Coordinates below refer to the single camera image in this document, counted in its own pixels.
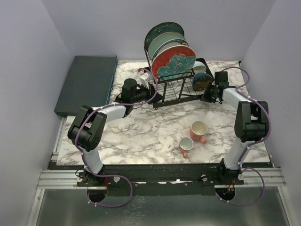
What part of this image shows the black wire dish rack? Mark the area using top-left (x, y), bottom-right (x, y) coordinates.
top-left (143, 47), bottom-right (213, 109)

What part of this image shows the aluminium frame rail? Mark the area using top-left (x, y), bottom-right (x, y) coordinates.
top-left (25, 117), bottom-right (286, 226)

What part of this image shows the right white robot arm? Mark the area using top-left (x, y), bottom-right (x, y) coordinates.
top-left (202, 70), bottom-right (270, 185)

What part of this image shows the teal patterned bottom plate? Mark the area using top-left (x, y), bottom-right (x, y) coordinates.
top-left (152, 39), bottom-right (189, 60)

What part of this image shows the dark grey flat box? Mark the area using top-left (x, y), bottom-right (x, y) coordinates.
top-left (54, 56), bottom-right (118, 116)

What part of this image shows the orange plate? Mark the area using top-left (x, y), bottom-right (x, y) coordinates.
top-left (148, 32), bottom-right (188, 59)

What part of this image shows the blue glazed floral plate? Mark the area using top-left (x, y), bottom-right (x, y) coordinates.
top-left (144, 22), bottom-right (185, 51)

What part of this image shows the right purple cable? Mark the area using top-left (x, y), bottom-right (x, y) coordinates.
top-left (221, 66), bottom-right (272, 207)

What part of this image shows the dark bowl beige inside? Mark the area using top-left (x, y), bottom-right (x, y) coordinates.
top-left (192, 73), bottom-right (214, 91)

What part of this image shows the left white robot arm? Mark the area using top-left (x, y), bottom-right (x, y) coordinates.
top-left (67, 79), bottom-right (158, 186)

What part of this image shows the purple cable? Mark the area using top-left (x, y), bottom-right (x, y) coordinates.
top-left (221, 66), bottom-right (272, 207)
top-left (74, 67), bottom-right (158, 208)

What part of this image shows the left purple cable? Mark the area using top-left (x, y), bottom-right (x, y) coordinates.
top-left (74, 67), bottom-right (158, 208)

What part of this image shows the black mounting rail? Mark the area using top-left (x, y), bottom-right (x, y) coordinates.
top-left (77, 163), bottom-right (244, 196)

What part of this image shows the plain pink mug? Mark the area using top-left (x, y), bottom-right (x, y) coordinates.
top-left (190, 121), bottom-right (207, 144)

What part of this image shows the white bowl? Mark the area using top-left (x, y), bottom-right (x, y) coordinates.
top-left (192, 61), bottom-right (206, 74)

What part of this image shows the red plate teal flower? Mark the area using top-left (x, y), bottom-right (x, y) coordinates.
top-left (151, 45), bottom-right (196, 80)

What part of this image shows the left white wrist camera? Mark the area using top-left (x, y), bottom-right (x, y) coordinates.
top-left (139, 69), bottom-right (152, 89)

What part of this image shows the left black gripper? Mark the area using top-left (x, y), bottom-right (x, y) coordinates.
top-left (131, 82), bottom-right (164, 105)

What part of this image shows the printed salmon coffee mug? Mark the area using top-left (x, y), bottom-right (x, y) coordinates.
top-left (179, 137), bottom-right (194, 158)

